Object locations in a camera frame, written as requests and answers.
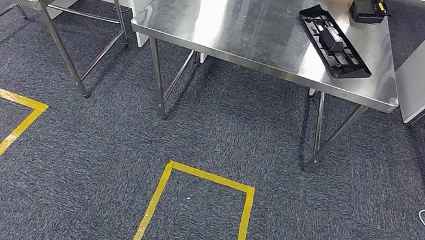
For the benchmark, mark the black plastic car part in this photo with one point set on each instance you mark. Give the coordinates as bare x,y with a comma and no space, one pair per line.
331,40

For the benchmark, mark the stainless steel workbench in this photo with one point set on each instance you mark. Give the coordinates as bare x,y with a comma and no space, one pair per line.
248,19

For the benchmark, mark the yellow floor tape square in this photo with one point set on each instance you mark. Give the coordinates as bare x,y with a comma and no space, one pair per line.
210,177

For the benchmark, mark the black remote controller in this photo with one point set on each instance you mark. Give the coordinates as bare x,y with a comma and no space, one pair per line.
369,11

